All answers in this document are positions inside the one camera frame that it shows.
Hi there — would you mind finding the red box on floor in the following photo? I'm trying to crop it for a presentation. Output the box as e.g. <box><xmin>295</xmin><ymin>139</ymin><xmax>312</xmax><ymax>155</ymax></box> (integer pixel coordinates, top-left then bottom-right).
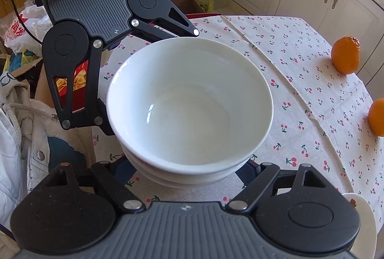
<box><xmin>53</xmin><ymin>59</ymin><xmax>89</xmax><ymax>114</ymax></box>

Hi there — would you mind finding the white fruit-pattern plate stack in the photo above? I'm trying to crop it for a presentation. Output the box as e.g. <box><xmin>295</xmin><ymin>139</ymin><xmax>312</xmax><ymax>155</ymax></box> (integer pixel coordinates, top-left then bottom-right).
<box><xmin>343</xmin><ymin>193</ymin><xmax>377</xmax><ymax>259</ymax></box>

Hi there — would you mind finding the orange without leaf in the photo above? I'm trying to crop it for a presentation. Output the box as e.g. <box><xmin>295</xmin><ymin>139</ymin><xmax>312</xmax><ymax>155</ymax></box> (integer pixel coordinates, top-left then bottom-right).
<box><xmin>331</xmin><ymin>36</ymin><xmax>360</xmax><ymax>75</ymax></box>

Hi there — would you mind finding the white jacket sleeve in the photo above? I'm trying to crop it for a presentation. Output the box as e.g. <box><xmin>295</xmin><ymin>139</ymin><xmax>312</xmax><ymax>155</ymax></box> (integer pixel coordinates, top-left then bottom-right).
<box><xmin>0</xmin><ymin>78</ymin><xmax>79</xmax><ymax>227</ymax></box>

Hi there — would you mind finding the orange with green leaves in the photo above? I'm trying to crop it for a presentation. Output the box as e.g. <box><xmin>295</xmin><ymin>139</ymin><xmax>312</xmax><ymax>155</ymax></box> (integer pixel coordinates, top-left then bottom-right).
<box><xmin>368</xmin><ymin>98</ymin><xmax>384</xmax><ymax>137</ymax></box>

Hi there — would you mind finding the cherry print tablecloth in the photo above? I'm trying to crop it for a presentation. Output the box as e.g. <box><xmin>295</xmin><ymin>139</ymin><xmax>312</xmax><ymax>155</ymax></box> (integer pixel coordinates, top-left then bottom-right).
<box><xmin>91</xmin><ymin>14</ymin><xmax>384</xmax><ymax>227</ymax></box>

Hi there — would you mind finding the black cable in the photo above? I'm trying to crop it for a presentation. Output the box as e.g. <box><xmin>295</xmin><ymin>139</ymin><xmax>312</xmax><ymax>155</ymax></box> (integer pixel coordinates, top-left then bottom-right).
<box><xmin>0</xmin><ymin>0</ymin><xmax>44</xmax><ymax>45</ymax></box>

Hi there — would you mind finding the open cardboard box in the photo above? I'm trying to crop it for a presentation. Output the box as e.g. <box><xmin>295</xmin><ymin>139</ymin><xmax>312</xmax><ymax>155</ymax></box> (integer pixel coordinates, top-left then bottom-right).
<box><xmin>171</xmin><ymin>0</ymin><xmax>228</xmax><ymax>15</ymax></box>

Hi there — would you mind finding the white floral bowl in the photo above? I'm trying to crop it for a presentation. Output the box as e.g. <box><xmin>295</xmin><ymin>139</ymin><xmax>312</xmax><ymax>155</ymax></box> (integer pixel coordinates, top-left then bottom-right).
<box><xmin>126</xmin><ymin>154</ymin><xmax>246</xmax><ymax>188</ymax></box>
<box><xmin>106</xmin><ymin>37</ymin><xmax>273</xmax><ymax>173</ymax></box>

